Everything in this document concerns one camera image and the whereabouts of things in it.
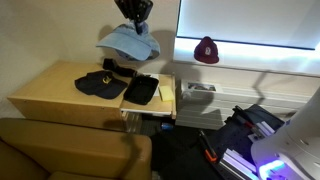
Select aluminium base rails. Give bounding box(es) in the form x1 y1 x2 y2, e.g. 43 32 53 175
218 148 260 180

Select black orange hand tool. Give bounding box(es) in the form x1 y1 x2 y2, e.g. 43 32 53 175
198 129 219 164

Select tan leather armchair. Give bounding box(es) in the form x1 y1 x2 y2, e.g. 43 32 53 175
0 117 153 180

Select white radiator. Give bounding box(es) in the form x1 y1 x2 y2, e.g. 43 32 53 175
174 78 316 131

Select clear plastic box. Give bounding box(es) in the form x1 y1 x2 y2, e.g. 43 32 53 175
120 110 143 135

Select yellow sponge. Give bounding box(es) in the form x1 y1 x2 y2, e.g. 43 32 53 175
158 85 175 102

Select small blue item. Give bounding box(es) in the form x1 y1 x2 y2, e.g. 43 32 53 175
161 122 175 131

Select maroon red cap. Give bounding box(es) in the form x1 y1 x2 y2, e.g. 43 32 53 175
193 36 220 65

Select navy baseball cap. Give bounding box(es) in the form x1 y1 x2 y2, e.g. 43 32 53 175
74 69 129 101

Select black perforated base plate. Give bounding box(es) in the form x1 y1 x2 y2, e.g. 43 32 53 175
209 103 286 180

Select black red screwdriver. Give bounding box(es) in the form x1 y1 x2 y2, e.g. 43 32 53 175
232 105 264 138

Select black plastic tray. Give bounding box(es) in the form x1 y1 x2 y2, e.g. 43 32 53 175
123 74 160 106

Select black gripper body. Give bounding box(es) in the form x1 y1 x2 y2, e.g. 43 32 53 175
114 0 154 22

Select light wooden cabinet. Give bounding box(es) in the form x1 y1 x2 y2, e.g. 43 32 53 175
7 59 139 133

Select white window sill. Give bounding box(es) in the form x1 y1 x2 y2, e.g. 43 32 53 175
172 36 320 78

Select light blue baseball cap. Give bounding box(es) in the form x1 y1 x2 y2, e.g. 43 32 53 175
95 22 161 62

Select small picture label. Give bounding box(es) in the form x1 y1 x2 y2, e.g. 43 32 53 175
187 82 218 92

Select white blocks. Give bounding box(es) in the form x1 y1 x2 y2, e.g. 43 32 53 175
247 120 276 144

